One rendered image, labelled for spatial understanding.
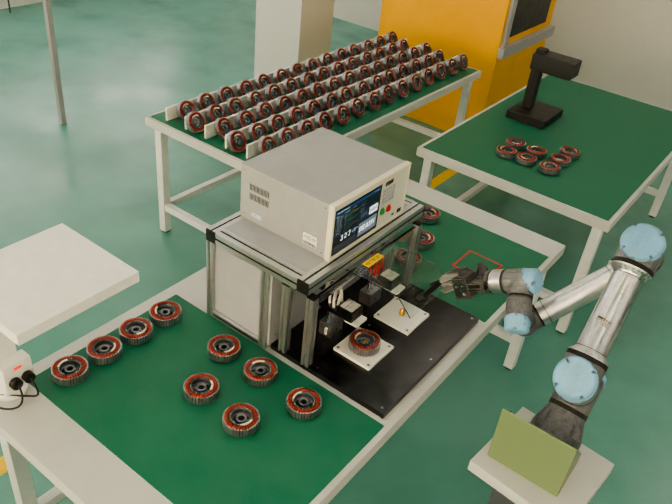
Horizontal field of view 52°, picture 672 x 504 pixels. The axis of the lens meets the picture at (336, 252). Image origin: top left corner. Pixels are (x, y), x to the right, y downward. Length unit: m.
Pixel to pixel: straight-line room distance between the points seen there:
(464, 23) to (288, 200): 3.77
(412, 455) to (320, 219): 1.36
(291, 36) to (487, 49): 1.64
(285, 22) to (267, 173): 4.00
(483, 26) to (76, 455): 4.49
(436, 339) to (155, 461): 1.05
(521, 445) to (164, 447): 1.03
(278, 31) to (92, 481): 4.76
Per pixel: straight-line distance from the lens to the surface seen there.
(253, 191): 2.32
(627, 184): 4.03
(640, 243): 2.08
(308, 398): 2.24
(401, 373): 2.36
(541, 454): 2.12
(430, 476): 3.10
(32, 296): 1.96
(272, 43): 6.32
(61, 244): 2.15
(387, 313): 2.57
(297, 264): 2.18
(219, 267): 2.40
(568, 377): 2.00
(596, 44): 7.39
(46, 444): 2.21
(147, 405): 2.25
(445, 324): 2.60
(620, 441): 3.56
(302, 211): 2.19
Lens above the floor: 2.38
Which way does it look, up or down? 34 degrees down
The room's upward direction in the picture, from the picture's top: 7 degrees clockwise
